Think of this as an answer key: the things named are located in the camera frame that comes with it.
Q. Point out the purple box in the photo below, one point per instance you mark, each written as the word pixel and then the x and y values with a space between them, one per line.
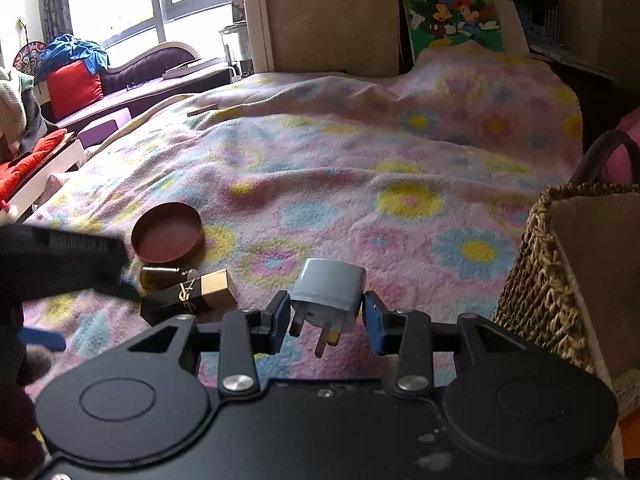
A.
pixel 105 127

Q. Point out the cartoon mouse picture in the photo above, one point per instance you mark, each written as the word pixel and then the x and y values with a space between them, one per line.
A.
pixel 452 10

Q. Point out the round brown tin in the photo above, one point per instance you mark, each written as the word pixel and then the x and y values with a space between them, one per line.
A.
pixel 167 235

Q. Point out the white shelf board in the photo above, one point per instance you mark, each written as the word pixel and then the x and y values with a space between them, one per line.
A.
pixel 45 180

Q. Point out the floral fleece blanket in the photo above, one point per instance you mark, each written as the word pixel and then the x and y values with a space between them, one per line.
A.
pixel 350 170

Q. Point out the black and gold lipstick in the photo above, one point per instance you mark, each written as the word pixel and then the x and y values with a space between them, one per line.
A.
pixel 200 292

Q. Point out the woven basket with fabric lining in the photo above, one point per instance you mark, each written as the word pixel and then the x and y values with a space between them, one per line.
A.
pixel 560 280

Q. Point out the red cushion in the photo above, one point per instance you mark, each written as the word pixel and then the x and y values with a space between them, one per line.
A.
pixel 75 90

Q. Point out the purple chaise sofa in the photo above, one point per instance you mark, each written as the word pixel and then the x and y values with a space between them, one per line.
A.
pixel 150 67

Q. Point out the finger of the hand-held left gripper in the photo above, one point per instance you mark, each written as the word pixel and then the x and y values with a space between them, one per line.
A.
pixel 122 291
pixel 45 341

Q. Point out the blue perforated plastic item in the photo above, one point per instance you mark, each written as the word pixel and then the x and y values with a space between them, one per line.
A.
pixel 535 22

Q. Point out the patterned curtain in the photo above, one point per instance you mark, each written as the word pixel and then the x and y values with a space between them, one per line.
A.
pixel 56 0

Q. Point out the white book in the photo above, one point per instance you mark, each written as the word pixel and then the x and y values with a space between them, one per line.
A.
pixel 195 67

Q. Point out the metal pot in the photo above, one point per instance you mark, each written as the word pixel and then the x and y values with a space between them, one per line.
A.
pixel 235 42

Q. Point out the round colourful patterned fan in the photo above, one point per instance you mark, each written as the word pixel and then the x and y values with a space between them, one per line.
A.
pixel 27 60

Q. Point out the grey plug adapter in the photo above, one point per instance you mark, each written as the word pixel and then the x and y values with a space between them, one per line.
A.
pixel 327 285

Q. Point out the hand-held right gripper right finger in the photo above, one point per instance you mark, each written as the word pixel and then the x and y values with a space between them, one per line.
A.
pixel 375 325

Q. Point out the pink velvet pillow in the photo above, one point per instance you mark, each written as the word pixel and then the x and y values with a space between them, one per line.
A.
pixel 627 145

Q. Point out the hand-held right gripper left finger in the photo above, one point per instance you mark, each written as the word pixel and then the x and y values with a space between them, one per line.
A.
pixel 280 322

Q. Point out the blue clothes pile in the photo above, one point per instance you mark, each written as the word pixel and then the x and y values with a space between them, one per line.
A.
pixel 75 52

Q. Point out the red cloth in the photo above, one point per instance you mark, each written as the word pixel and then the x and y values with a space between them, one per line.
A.
pixel 30 160

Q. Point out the small gold bottle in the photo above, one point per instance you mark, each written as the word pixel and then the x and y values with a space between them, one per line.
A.
pixel 160 277

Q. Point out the white knitted cloth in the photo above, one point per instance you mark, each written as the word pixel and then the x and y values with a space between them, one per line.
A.
pixel 12 105

